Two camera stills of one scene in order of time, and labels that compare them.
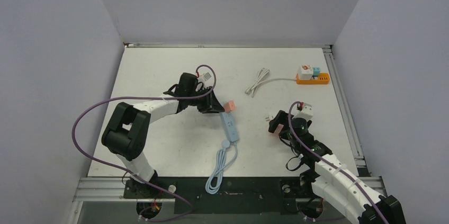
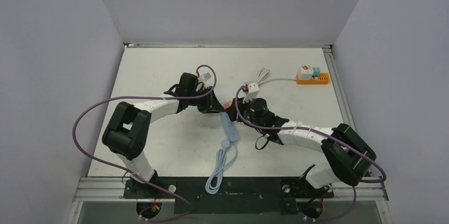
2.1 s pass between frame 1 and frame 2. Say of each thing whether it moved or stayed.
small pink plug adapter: stayed
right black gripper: moved
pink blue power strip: stayed
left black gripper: stayed
